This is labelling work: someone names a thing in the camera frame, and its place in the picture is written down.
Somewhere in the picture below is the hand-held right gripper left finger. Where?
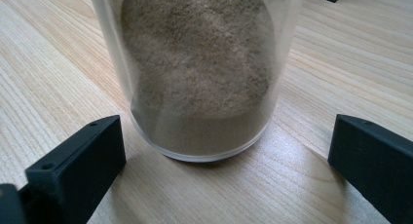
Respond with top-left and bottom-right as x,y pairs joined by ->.
19,115 -> 127,224

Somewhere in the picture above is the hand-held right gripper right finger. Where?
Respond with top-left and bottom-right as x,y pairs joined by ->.
327,114 -> 413,224

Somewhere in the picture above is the white-lidded jar of brown powder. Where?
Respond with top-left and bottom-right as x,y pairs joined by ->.
89,0 -> 306,163

